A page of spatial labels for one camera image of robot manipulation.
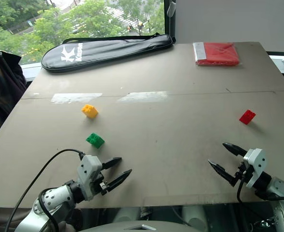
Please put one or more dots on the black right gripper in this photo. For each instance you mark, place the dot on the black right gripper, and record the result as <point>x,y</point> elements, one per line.
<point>243,172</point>

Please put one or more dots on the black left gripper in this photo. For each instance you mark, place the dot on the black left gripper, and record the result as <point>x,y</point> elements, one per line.
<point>100,183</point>

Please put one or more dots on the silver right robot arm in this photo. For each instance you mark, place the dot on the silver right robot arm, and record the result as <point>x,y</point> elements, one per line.
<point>278,193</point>

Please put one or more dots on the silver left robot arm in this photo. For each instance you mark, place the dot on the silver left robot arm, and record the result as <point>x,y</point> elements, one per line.
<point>52,198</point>

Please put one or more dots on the green toy brick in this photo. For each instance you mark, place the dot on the green toy brick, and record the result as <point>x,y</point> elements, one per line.
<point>95,140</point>

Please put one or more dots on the red toy brick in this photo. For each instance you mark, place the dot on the red toy brick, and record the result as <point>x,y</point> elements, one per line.
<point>247,116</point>

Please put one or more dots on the silver robot body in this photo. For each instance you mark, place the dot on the silver robot body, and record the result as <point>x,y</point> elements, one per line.
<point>137,222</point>

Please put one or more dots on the yellow toy brick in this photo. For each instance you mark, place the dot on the yellow toy brick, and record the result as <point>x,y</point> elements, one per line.
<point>90,111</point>

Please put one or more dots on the red folded cloth package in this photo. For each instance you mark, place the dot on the red folded cloth package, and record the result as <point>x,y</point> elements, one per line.
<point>216,53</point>

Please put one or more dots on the black racket bag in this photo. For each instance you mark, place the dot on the black racket bag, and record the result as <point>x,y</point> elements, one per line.
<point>103,52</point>

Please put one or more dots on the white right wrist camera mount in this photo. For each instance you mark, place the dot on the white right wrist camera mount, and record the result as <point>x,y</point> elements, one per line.
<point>255,167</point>

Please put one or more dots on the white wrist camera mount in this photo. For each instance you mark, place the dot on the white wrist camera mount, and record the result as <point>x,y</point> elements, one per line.
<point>255,167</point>
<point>88,169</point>

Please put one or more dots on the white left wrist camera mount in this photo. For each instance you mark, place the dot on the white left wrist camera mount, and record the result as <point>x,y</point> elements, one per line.
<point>88,169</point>

